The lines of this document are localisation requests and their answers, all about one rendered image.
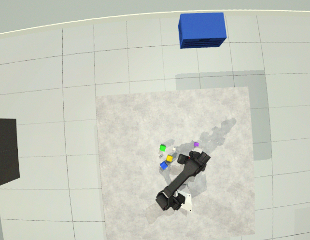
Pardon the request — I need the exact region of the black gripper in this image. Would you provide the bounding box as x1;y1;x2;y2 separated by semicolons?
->
177;154;207;171

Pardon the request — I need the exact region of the yellow block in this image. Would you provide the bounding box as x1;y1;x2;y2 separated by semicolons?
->
166;155;173;161

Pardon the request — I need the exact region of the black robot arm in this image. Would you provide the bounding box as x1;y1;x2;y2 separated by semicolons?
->
156;151;211;211

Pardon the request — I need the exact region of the blue block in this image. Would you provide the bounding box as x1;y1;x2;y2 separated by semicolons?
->
160;161;168;170

